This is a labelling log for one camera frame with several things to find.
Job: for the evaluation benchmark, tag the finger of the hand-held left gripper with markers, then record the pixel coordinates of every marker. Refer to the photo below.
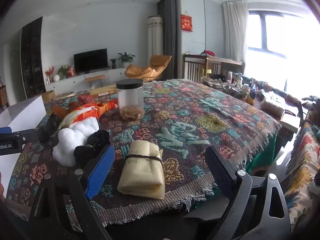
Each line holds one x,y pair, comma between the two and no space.
25,135

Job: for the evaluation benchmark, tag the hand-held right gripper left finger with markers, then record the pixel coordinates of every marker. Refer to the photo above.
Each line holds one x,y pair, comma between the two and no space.
100,172

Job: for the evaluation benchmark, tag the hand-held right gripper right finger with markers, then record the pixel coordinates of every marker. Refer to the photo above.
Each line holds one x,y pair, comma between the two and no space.
220,172

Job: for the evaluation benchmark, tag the white board panel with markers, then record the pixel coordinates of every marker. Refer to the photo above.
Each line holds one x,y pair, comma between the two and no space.
22,115

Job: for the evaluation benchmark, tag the black cloth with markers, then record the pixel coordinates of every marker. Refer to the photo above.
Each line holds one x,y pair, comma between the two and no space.
95,140
50,127

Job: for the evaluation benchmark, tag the beige cloth with band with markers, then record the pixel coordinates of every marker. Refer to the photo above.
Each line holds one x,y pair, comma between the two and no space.
140,175

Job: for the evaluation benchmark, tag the white fluffy plush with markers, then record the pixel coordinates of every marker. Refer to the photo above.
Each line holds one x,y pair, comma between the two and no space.
72,135

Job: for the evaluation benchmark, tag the orange fish plush toy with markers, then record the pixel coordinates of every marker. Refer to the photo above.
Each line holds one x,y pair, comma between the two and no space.
85,112

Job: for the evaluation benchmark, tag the wooden chair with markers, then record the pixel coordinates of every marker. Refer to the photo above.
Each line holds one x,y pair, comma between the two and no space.
3,97

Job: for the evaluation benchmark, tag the small cardboard box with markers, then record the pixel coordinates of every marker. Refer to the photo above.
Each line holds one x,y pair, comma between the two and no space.
48,96

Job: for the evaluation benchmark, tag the red flowers in vase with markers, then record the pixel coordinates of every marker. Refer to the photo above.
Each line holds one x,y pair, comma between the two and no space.
50,72

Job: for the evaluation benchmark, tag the patterned woven tablecloth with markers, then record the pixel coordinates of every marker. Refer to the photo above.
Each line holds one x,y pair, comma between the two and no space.
190,110

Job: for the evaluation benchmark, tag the red fabric pouch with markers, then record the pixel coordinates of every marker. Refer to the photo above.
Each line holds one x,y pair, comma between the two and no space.
86,98

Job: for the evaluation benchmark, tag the white television cabinet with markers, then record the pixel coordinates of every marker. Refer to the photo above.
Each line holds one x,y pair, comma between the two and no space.
75,81

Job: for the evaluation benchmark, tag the potted plant with red decoration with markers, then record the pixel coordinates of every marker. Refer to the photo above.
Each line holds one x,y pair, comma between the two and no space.
65,70

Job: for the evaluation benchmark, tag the black display cabinet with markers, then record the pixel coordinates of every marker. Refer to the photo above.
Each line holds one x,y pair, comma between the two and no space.
32,55

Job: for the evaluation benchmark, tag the clear plastic jar black lid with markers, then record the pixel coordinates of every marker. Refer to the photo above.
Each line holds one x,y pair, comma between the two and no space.
130,97

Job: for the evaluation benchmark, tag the flat cardboard box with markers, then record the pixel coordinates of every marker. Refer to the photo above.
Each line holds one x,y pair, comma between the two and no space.
105,90

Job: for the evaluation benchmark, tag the beige woven basket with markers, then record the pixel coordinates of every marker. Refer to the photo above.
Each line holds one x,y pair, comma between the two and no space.
272,105

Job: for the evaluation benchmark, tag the floral cloth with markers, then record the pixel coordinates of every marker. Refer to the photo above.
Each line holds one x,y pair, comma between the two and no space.
305,160

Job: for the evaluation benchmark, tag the cluster of bottles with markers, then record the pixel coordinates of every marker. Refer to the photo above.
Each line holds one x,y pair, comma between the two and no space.
235,85

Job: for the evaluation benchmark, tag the small wooden bench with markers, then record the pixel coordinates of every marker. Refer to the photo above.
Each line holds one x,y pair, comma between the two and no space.
95,78

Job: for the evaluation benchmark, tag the black flat television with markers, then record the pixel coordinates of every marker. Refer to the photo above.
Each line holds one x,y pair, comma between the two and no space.
90,60

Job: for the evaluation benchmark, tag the small green potted plant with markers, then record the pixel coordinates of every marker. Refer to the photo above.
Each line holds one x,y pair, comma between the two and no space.
113,62

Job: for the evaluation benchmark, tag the orange lounge chair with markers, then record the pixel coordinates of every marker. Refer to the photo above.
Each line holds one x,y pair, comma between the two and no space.
150,70

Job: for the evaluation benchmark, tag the large green potted plant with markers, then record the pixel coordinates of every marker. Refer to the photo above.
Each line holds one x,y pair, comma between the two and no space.
126,58

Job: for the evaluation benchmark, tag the red cloth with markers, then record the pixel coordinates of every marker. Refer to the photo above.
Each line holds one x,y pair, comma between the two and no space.
209,53

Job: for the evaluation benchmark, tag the white curtain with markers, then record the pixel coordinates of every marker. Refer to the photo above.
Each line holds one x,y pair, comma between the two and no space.
235,35

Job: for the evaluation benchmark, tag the standing air conditioner with cover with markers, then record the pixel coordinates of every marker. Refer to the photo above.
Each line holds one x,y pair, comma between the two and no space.
155,37

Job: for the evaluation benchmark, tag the window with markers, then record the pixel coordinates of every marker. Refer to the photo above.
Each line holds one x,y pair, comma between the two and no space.
275,35

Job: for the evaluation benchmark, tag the grey curtain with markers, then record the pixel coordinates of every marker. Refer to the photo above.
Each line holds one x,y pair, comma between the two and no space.
170,30

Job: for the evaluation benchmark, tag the red wall hanging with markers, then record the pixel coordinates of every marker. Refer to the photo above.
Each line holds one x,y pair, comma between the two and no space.
186,22

